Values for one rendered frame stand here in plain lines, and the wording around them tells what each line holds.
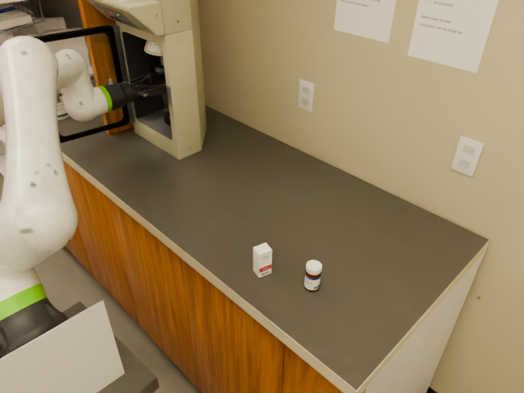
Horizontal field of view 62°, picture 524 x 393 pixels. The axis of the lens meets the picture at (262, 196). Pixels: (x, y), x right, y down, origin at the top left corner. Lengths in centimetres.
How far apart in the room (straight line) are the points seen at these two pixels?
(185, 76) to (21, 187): 90
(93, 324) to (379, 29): 114
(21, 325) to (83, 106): 84
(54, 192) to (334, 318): 70
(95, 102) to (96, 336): 88
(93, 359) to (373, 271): 74
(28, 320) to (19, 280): 8
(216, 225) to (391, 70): 74
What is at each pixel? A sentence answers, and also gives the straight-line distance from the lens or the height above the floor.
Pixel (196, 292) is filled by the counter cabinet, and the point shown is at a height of 74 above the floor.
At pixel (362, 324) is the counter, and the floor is 94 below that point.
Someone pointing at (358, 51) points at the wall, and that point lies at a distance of 154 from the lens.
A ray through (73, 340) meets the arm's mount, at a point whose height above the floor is 112.
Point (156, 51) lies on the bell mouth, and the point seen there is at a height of 133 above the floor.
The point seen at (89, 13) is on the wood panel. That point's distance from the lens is 183.
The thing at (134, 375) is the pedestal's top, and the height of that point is 94.
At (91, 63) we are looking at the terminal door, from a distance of 181.
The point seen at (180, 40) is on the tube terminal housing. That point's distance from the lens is 159.
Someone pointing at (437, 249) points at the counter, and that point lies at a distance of 141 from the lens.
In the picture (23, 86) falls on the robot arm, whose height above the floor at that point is 147.
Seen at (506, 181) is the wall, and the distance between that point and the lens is 144.
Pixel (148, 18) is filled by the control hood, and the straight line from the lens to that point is 151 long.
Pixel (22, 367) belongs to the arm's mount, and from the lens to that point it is 91.
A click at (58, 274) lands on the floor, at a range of 277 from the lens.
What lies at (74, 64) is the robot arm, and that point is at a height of 135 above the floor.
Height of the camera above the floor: 182
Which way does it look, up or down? 36 degrees down
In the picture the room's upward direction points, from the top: 1 degrees clockwise
